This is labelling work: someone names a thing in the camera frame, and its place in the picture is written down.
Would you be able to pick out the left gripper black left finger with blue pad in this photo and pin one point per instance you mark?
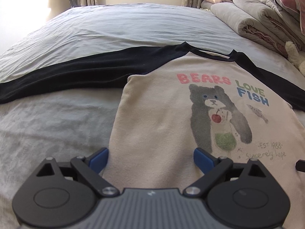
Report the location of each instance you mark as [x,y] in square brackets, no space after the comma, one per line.
[59,194]

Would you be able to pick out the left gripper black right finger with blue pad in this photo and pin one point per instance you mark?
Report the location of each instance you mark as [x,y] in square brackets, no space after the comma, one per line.
[237,195]

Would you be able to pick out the beige black raglan bear shirt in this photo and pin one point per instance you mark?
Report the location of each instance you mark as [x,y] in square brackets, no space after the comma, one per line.
[151,106]

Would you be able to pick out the grey bed sheet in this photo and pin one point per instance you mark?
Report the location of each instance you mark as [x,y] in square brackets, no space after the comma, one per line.
[85,31]

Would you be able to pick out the white plush toy dog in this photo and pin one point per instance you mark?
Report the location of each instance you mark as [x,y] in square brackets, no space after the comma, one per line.
[295,57]

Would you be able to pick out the upper folded grey quilt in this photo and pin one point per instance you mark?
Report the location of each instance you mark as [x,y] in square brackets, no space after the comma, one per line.
[282,24]

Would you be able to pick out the folded grey quilt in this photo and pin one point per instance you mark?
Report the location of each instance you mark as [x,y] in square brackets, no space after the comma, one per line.
[282,24]
[248,27]

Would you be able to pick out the lower folded grey quilt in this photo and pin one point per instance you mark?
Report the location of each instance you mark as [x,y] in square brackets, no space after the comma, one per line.
[248,27]

